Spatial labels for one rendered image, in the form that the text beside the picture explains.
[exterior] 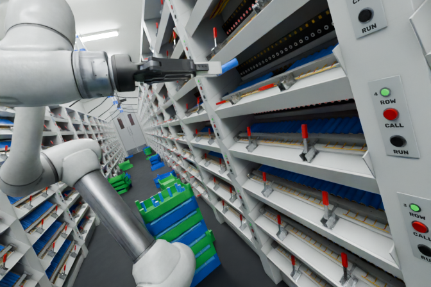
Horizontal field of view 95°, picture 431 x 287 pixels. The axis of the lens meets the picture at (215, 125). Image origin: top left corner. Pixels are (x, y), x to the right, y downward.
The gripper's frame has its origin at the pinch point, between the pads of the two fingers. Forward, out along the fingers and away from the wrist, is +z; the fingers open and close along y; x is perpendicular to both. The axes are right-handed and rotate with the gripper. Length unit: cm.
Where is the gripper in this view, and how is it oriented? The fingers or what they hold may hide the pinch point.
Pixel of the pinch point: (205, 70)
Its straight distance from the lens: 49.8
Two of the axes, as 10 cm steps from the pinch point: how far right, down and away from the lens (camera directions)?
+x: -1.5, -9.9, -0.3
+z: 9.2, -1.5, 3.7
